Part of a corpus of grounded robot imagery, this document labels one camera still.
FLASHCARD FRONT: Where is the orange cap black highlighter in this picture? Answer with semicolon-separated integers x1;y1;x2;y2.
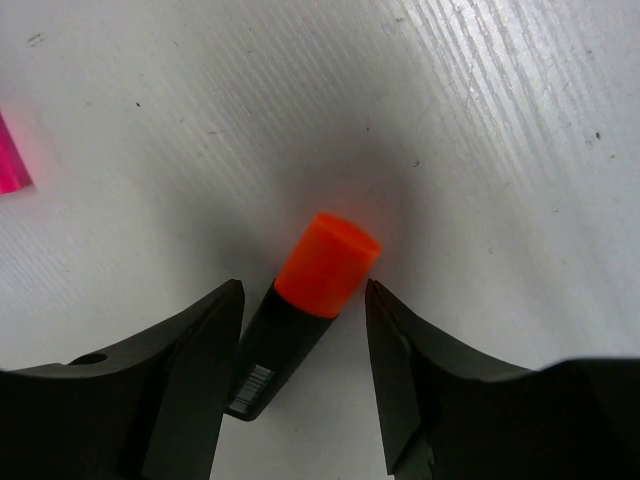
225;212;382;421

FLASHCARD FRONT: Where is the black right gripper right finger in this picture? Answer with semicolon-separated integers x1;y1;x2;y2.
365;280;545;479

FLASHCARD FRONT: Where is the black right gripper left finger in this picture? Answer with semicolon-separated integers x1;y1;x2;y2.
64;280;245;479

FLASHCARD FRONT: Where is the pink cap black highlighter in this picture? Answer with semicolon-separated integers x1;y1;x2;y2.
0;117;33;195

